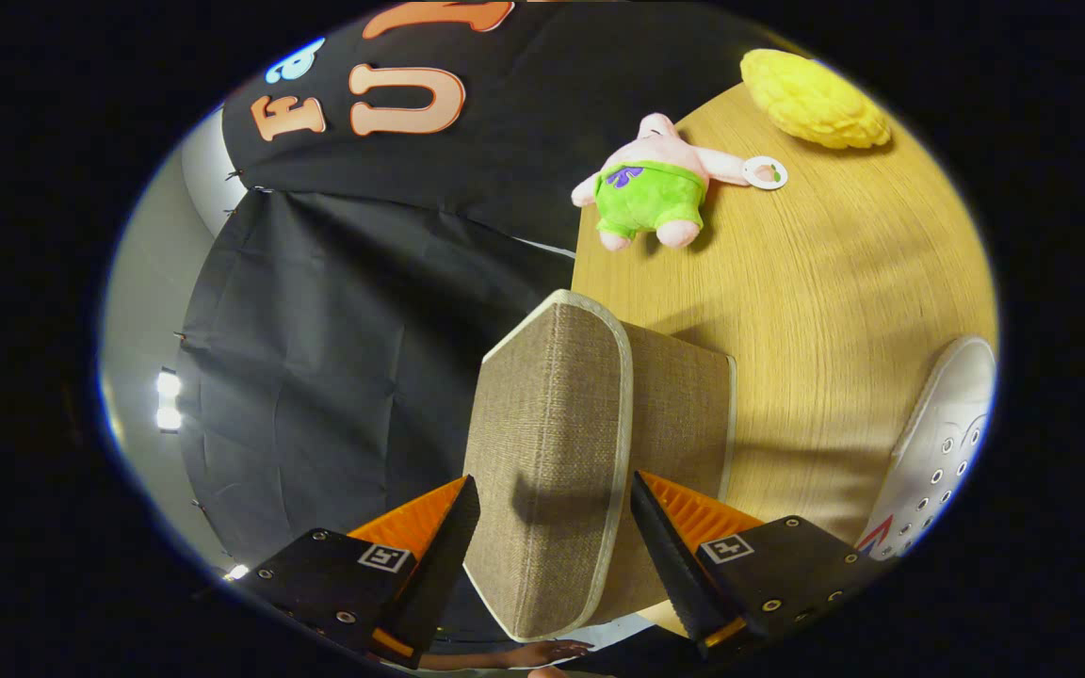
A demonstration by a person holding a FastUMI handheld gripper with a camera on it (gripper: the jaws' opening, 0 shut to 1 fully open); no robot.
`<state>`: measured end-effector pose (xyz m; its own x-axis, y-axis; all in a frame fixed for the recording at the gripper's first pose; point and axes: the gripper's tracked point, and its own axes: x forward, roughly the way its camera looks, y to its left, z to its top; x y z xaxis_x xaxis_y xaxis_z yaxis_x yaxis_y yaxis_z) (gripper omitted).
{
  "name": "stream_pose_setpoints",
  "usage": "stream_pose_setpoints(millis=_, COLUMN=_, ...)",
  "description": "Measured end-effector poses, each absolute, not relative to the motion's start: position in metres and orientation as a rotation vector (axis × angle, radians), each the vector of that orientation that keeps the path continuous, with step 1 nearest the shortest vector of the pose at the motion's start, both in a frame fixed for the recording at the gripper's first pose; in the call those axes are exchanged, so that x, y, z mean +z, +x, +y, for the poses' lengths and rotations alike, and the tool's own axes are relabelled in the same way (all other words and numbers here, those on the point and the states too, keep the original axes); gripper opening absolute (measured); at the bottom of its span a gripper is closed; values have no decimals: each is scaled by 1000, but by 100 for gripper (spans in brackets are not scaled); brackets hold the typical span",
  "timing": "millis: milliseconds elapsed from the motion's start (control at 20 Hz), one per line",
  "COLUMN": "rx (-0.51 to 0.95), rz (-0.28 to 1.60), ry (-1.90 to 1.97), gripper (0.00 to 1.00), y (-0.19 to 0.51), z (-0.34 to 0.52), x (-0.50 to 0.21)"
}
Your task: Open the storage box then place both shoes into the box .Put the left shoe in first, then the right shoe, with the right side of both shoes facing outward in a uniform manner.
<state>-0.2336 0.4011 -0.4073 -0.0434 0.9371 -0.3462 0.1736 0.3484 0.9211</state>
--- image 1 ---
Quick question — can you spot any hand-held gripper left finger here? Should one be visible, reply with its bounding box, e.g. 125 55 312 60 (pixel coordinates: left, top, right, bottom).
222 476 482 670

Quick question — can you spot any pink plush star toy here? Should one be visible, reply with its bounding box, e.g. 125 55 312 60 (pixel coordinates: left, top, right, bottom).
571 112 790 252

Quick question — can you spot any yellow plush bread toy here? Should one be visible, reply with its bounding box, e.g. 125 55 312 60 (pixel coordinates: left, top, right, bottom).
740 48 892 152

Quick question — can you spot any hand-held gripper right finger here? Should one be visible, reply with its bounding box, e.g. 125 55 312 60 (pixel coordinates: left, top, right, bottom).
629 471 892 665

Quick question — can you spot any brown fabric storage box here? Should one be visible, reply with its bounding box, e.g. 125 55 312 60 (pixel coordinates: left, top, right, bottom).
461 289 738 643

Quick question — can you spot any large ceiling light panel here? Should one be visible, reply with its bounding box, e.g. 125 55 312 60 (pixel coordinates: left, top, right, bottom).
154 369 184 432

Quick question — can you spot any white canvas shoe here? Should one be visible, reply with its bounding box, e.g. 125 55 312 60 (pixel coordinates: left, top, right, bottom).
855 336 997 562

